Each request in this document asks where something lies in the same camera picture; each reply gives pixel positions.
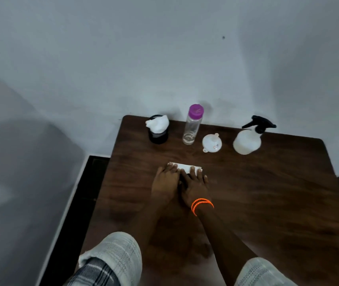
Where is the person's right hand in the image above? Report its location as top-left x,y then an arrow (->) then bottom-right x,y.
180,166 -> 210,207

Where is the person's left hand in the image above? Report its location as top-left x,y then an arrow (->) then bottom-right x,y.
151,163 -> 181,203

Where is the white cloth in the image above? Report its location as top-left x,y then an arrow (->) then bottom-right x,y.
168,162 -> 203,175

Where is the person's right forearm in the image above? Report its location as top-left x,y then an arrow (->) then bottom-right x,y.
195,202 -> 257,286

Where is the person's left forearm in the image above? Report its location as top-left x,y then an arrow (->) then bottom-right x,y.
127,197 -> 173,256

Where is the white plastic funnel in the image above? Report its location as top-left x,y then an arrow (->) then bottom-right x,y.
202,133 -> 222,153

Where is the black cup with white tissue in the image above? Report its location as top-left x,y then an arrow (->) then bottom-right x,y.
145,115 -> 170,145

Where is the clear bottle with purple cap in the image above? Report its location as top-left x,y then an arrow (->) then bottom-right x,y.
182,104 -> 205,146

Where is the white spray bottle black trigger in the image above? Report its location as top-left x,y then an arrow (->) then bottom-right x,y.
233,115 -> 277,155

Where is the white checked left sleeve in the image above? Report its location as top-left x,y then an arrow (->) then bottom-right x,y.
64,232 -> 142,286

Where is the white checked sleeve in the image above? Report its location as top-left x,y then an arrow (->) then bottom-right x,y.
234,257 -> 298,286
64,232 -> 142,286

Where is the white checked right sleeve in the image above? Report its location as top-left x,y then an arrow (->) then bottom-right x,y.
234,257 -> 298,286

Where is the orange thread bracelet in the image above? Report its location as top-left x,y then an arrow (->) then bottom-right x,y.
191,198 -> 215,217

